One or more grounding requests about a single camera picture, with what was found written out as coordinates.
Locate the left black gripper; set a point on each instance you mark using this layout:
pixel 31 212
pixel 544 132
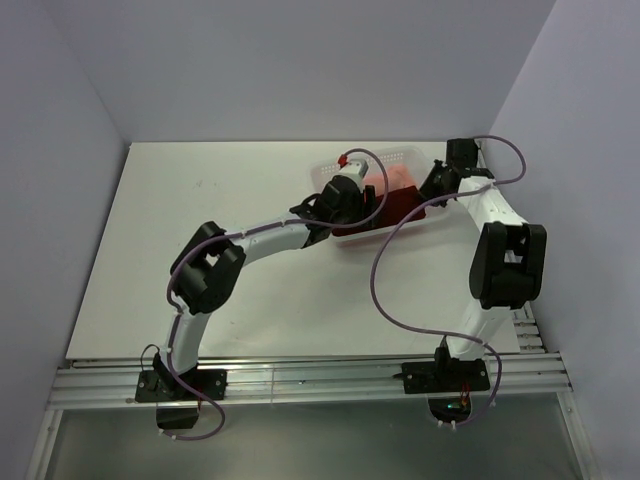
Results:
pixel 365 203

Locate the dark red t-shirt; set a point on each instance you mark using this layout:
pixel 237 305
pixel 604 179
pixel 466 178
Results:
pixel 399 203

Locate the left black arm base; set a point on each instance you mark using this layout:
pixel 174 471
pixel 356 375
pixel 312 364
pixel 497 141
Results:
pixel 177 408

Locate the aluminium rail frame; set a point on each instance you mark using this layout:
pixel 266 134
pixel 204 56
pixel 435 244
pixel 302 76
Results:
pixel 313 386

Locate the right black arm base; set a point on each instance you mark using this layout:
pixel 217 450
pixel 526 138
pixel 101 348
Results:
pixel 448 383

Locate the white plastic basket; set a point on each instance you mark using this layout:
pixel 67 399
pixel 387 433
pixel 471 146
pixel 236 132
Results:
pixel 417 158

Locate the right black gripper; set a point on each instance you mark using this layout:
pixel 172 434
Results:
pixel 427 190

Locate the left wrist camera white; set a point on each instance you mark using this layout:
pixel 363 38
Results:
pixel 353 169

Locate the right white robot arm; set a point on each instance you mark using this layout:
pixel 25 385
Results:
pixel 506 270

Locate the rolled peach t-shirt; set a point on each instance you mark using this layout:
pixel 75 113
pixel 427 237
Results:
pixel 398 178

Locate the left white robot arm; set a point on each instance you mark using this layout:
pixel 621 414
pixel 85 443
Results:
pixel 204 275

